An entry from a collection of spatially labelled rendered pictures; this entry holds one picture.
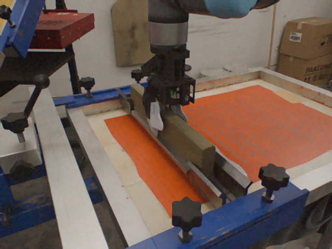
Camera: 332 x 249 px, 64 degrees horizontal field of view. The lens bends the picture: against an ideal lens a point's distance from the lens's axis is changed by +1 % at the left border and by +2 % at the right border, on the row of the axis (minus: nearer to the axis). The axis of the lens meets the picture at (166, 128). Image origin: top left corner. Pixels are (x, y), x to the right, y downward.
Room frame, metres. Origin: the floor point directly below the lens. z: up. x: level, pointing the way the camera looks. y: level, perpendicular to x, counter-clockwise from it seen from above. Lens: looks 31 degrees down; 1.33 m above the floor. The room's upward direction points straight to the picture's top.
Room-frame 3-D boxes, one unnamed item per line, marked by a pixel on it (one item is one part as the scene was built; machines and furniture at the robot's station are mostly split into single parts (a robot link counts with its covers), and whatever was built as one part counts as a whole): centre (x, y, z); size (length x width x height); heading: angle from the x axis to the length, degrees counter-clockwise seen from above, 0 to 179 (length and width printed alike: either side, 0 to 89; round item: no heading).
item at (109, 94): (0.78, 0.16, 0.97); 0.30 x 0.05 x 0.07; 118
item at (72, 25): (1.57, 0.70, 1.06); 0.61 x 0.46 x 0.12; 178
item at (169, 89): (0.52, -0.01, 1.15); 0.09 x 0.08 x 0.12; 28
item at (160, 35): (0.53, -0.01, 1.23); 0.08 x 0.08 x 0.05
